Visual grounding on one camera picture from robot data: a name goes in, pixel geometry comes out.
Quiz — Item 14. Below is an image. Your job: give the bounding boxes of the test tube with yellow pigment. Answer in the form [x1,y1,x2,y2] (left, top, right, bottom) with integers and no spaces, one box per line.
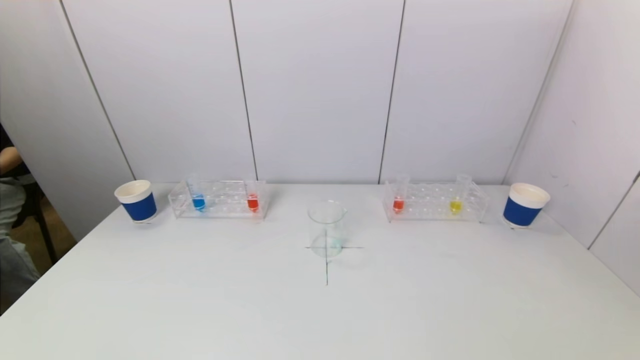
[449,173,473,216]

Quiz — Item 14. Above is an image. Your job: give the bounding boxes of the bystander bare forearm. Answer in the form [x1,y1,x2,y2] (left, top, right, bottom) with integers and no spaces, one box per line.
[0,147,24,176]

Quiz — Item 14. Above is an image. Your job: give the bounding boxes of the clear glass beaker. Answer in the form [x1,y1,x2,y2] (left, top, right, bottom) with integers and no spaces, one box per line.
[307,199,349,259]

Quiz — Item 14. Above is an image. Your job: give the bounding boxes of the test tube with red pigment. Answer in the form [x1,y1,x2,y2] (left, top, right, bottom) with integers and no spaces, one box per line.
[244,175,261,214]
[392,175,411,214]

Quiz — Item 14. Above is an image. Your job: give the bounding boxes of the clear acrylic test tube rack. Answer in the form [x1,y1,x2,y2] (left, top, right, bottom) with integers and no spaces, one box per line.
[168,179,268,221]
[383,180,490,224]

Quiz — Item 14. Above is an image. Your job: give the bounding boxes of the test tube with blue pigment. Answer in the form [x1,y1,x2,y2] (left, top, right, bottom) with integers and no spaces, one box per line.
[186,174,207,213]

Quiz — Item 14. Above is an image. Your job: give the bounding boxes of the blue white paper cup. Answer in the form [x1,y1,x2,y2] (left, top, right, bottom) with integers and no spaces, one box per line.
[502,182,551,230]
[114,179,158,224]

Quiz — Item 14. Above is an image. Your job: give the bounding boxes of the bystander grey trousers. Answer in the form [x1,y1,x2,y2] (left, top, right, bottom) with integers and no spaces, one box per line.
[0,179,41,306]

